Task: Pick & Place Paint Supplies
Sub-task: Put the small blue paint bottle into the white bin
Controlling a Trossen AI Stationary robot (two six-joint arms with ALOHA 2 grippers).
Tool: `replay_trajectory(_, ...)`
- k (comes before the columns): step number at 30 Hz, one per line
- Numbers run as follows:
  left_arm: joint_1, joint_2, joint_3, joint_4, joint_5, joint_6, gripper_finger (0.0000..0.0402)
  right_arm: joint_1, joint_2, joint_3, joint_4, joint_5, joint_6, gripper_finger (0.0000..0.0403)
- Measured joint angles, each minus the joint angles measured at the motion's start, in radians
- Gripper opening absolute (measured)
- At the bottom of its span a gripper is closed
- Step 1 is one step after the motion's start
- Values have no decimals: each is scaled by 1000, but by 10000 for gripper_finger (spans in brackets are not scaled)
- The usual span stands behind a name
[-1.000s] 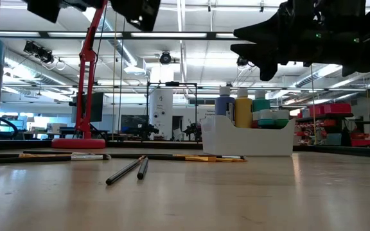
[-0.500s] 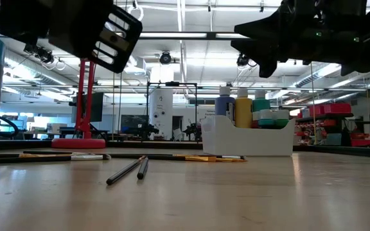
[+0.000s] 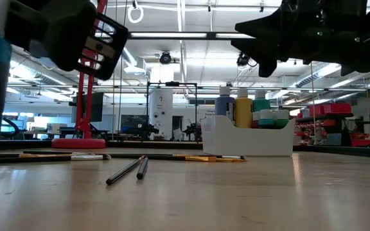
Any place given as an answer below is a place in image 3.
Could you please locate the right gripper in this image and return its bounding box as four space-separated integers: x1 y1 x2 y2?
231 0 370 78

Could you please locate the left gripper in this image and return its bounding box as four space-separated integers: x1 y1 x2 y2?
4 0 130 81

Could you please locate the large turquoise paint bottle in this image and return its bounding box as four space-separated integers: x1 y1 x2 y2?
252 89 272 113

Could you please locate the large yellow paint bottle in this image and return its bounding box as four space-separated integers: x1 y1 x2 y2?
234 87 253 129

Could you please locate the small brown paint bottle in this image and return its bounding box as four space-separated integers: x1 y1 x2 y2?
251 110 260 129

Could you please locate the large blue paint bottle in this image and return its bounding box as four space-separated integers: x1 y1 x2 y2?
215 85 236 124

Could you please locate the small teal paint bottle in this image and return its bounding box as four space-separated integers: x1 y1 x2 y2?
258 108 274 129

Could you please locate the small green paint bottle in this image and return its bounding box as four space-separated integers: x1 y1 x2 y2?
273 109 290 129

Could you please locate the black paintbrush yellow band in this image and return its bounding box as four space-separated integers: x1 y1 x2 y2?
17 153 76 158

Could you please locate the long black paintbrush gold ferrule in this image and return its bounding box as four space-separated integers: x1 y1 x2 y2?
105 155 146 186

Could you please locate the short black paintbrush silver ferrule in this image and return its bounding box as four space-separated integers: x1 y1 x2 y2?
136 156 150 180

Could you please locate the thin tan pole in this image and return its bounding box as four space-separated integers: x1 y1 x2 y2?
310 62 317 146

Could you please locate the black monitor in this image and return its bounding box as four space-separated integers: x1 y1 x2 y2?
71 92 105 123

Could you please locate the rack with red bins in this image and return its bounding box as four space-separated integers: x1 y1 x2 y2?
295 102 370 148

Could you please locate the white plastic bin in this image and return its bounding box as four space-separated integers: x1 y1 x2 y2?
200 115 297 157

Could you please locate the black rectangular stand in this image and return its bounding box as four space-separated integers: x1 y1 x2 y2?
145 81 199 142

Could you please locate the red desk lamp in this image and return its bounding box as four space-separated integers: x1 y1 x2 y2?
51 0 109 150

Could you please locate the black background robot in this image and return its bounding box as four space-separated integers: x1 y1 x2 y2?
183 119 202 142

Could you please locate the white cylindrical tank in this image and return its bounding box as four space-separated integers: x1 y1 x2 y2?
148 88 174 141

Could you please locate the black ceiling camera with cable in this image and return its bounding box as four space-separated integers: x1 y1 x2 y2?
236 51 258 69

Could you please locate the white hanging ring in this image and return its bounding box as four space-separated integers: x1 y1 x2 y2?
127 4 145 24

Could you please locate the dark wall screen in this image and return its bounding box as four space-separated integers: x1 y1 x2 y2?
120 114 150 133

